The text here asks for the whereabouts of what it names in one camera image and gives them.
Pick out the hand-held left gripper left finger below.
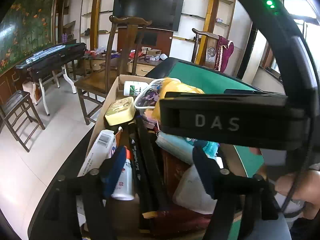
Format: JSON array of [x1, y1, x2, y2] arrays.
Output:
[[27, 145, 128, 240]]

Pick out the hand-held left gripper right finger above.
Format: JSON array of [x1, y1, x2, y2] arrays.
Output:
[[192, 146, 292, 240]]

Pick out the white bottle orange cap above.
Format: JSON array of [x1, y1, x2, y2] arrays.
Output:
[[111, 149, 135, 201]]

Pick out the red foil packet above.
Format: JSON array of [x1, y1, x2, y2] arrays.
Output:
[[141, 150, 213, 232]]

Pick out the yellow plastic bag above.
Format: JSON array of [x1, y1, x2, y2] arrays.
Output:
[[152, 78, 205, 120]]

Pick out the person's right hand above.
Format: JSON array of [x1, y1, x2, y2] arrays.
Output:
[[274, 169, 320, 220]]

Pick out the plain black marker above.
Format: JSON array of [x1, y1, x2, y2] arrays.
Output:
[[127, 121, 153, 217]]

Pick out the black marker purple caps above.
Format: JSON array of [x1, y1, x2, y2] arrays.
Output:
[[136, 115, 171, 214]]

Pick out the light blue packet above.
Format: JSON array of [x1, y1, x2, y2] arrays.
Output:
[[155, 131, 221, 166]]

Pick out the cream yellow tin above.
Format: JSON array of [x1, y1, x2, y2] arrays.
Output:
[[104, 96, 135, 126]]

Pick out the wooden armchair round carving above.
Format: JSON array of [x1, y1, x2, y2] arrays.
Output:
[[192, 28, 235, 72]]

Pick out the maroon fringed cloth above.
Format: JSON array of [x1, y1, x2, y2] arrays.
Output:
[[215, 36, 235, 72]]

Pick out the cartoon print pencil case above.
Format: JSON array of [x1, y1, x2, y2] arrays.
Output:
[[134, 78, 181, 111]]

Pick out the white floor air conditioner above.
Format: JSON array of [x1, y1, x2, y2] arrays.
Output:
[[236, 27, 265, 80]]

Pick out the white bottle green plant label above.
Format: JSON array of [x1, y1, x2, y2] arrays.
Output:
[[123, 80, 150, 97]]

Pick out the low wooden table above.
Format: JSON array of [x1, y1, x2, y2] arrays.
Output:
[[82, 52, 164, 78]]

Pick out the small cardboard box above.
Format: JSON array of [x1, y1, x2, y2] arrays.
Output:
[[146, 49, 162, 62]]

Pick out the plain wooden armchair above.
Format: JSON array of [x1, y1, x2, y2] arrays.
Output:
[[74, 15, 153, 125]]

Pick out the small dark wooden chair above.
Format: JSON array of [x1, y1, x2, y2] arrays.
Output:
[[0, 90, 46, 153]]

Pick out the black television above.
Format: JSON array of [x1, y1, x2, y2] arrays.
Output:
[[112, 0, 185, 32]]

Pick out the black side table white legs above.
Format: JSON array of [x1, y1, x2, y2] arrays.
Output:
[[15, 42, 87, 117]]

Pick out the wooden sideboard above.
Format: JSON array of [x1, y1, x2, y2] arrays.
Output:
[[0, 65, 30, 100]]

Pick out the window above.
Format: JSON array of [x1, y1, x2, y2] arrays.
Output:
[[259, 0, 320, 79]]

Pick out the flower painting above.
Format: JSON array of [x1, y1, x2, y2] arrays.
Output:
[[0, 0, 57, 75]]

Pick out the brown television wall cabinet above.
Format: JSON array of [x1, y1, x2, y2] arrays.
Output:
[[117, 0, 182, 64]]

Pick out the black cable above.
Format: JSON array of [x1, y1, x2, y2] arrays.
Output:
[[281, 165, 312, 214]]

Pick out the wall display shelves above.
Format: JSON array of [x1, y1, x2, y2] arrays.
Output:
[[59, 0, 237, 45]]

